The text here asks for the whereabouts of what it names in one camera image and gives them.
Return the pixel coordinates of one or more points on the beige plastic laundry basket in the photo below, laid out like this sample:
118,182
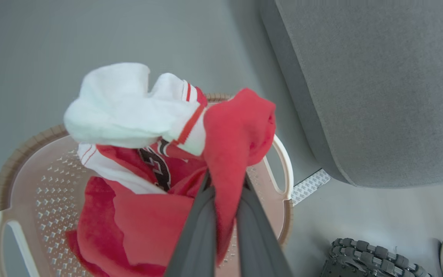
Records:
33,184

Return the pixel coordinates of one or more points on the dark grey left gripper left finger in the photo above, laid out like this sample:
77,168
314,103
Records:
194,238

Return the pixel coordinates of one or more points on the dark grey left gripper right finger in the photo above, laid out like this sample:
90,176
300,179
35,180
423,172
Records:
258,238

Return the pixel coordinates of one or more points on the white patterned floor tape strip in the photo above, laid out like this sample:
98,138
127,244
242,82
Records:
309,186

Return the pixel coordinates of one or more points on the red and white jersey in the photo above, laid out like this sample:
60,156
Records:
152,227

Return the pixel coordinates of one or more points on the grey fabric sofa seat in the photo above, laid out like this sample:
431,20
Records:
383,88

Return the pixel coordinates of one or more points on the grey robot omni wheel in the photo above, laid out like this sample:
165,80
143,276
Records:
363,259

